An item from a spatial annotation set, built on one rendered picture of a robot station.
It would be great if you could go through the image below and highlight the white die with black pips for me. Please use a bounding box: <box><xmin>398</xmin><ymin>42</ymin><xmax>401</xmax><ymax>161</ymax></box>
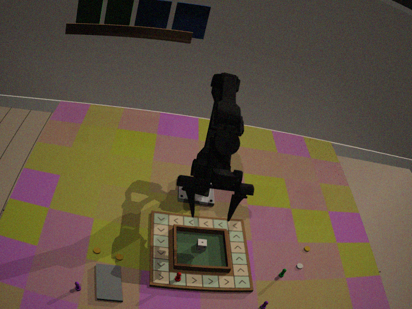
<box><xmin>196</xmin><ymin>239</ymin><xmax>207</xmax><ymax>251</ymax></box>

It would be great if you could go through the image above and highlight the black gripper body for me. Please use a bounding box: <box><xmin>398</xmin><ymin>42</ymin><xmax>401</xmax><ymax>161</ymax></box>
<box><xmin>177</xmin><ymin>156</ymin><xmax>254</xmax><ymax>196</ymax></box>

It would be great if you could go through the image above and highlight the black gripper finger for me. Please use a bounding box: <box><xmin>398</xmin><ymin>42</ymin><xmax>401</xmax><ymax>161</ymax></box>
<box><xmin>182</xmin><ymin>188</ymin><xmax>195</xmax><ymax>217</ymax></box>
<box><xmin>227</xmin><ymin>194</ymin><xmax>247</xmax><ymax>221</ymax></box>

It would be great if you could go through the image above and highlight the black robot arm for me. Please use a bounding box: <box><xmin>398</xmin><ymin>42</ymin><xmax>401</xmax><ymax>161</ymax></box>
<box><xmin>190</xmin><ymin>72</ymin><xmax>244</xmax><ymax>189</ymax></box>

